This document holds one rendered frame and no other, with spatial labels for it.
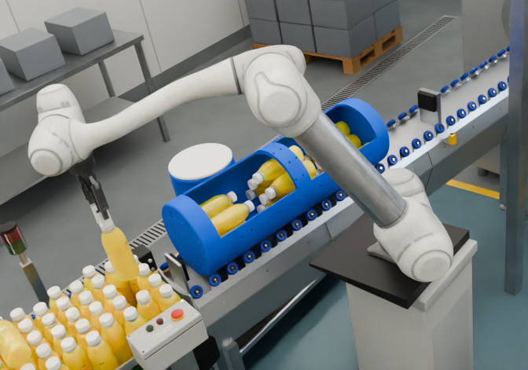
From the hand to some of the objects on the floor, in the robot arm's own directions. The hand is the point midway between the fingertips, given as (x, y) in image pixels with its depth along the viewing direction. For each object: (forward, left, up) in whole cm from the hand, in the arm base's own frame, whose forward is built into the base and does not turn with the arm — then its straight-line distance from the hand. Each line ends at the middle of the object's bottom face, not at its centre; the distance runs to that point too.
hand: (102, 215), depth 185 cm
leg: (+8, -224, -135) cm, 261 cm away
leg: (+7, -26, -137) cm, 140 cm away
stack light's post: (+53, +16, -134) cm, 145 cm away
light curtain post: (-28, -167, -138) cm, 219 cm away
